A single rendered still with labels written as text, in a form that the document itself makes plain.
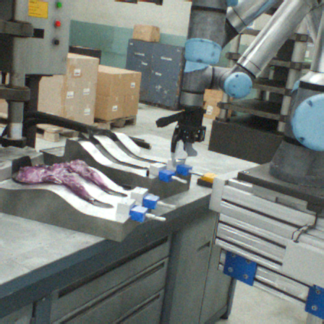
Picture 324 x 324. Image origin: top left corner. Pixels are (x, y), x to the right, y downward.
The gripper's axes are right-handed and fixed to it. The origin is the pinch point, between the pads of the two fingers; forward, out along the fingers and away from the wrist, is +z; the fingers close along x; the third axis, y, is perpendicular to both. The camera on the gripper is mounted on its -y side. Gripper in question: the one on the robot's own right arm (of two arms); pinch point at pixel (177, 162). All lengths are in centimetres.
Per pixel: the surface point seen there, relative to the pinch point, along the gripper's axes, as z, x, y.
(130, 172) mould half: 2.4, -17.8, -6.4
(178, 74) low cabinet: 27, 589, -361
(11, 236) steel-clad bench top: 11, -63, -7
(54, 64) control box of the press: -21, 23, -85
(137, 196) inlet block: 4.0, -30.4, 6.1
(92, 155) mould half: 1.0, -17.7, -23.0
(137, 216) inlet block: 5.6, -39.3, 12.9
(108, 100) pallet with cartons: 51, 338, -307
